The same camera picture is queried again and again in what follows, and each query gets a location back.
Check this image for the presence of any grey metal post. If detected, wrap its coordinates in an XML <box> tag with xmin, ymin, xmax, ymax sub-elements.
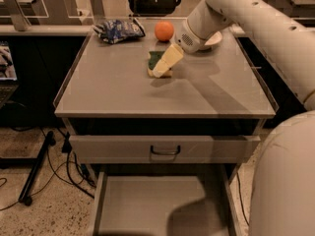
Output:
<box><xmin>3</xmin><ymin>0</ymin><xmax>31</xmax><ymax>31</ymax></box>
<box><xmin>90</xmin><ymin>0</ymin><xmax>104</xmax><ymax>24</ymax></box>

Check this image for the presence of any grey upper drawer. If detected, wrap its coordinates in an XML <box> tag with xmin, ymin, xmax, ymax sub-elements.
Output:
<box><xmin>69</xmin><ymin>136</ymin><xmax>260</xmax><ymax>164</ymax></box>

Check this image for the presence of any grey metal post far left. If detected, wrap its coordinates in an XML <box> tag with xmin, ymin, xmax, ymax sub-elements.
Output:
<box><xmin>3</xmin><ymin>0</ymin><xmax>31</xmax><ymax>31</ymax></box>

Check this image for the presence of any black floor cable right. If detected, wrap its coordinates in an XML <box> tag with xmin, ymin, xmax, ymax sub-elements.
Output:
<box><xmin>235</xmin><ymin>172</ymin><xmax>251</xmax><ymax>228</ymax></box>

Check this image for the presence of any white bowl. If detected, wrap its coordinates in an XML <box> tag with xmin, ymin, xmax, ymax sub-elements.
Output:
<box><xmin>200</xmin><ymin>31</ymin><xmax>222</xmax><ymax>51</ymax></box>

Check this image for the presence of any green and yellow sponge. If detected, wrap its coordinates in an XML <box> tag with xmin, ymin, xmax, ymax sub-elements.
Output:
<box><xmin>147</xmin><ymin>51</ymin><xmax>172</xmax><ymax>78</ymax></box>

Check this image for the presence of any laptop computer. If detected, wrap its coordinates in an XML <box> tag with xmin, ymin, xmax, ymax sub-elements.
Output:
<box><xmin>0</xmin><ymin>41</ymin><xmax>19</xmax><ymax>108</ymax></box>

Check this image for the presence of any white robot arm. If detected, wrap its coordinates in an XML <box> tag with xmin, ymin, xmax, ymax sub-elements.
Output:
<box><xmin>152</xmin><ymin>0</ymin><xmax>315</xmax><ymax>236</ymax></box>

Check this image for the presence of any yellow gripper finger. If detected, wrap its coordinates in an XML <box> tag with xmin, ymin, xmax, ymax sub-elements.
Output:
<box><xmin>153</xmin><ymin>43</ymin><xmax>183</xmax><ymax>78</ymax></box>

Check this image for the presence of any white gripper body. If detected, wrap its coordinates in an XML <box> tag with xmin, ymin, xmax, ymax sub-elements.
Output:
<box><xmin>175</xmin><ymin>18</ymin><xmax>214</xmax><ymax>53</ymax></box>

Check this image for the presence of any black floor cable left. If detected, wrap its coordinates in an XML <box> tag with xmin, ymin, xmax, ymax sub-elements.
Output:
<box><xmin>0</xmin><ymin>125</ymin><xmax>97</xmax><ymax>212</ymax></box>

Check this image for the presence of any orange fruit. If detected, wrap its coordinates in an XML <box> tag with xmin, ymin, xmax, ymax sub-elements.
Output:
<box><xmin>155</xmin><ymin>21</ymin><xmax>174</xmax><ymax>42</ymax></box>

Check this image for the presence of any blue chip bag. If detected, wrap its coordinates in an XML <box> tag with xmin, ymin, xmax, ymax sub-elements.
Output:
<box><xmin>93</xmin><ymin>19</ymin><xmax>146</xmax><ymax>44</ymax></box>

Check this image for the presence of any black drawer handle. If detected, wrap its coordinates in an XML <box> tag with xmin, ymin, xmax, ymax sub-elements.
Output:
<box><xmin>150</xmin><ymin>146</ymin><xmax>181</xmax><ymax>156</ymax></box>

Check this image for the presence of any grey drawer cabinet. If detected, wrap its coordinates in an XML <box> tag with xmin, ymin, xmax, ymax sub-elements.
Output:
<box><xmin>52</xmin><ymin>17</ymin><xmax>280</xmax><ymax>236</ymax></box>

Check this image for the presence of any open grey middle drawer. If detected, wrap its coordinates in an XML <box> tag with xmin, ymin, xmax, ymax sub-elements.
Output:
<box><xmin>87</xmin><ymin>164</ymin><xmax>243</xmax><ymax>236</ymax></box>

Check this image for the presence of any black stand leg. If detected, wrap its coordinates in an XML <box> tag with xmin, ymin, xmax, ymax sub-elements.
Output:
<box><xmin>18</xmin><ymin>131</ymin><xmax>56</xmax><ymax>207</ymax></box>

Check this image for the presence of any black floor cable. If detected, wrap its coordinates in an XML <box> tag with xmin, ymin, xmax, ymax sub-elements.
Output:
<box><xmin>0</xmin><ymin>125</ymin><xmax>97</xmax><ymax>212</ymax></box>
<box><xmin>235</xmin><ymin>172</ymin><xmax>251</xmax><ymax>228</ymax></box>

